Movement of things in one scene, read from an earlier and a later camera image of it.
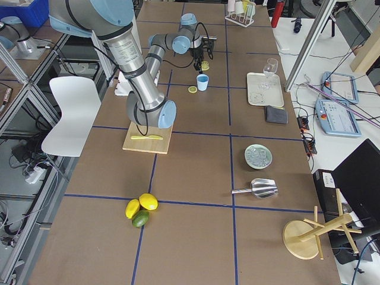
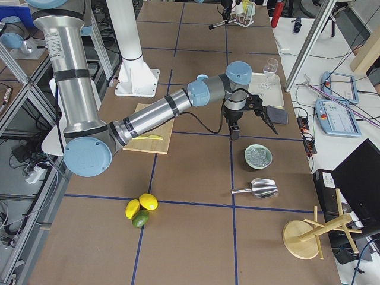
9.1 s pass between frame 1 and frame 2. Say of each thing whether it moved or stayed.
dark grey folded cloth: stayed
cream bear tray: stayed
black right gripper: moved
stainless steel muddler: moved
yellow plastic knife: stayed
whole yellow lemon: stayed
